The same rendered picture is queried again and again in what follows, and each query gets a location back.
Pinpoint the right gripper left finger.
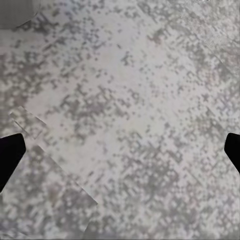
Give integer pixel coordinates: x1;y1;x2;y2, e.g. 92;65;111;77
0;133;26;193

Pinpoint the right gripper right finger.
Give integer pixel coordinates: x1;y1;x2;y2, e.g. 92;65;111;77
224;132;240;173

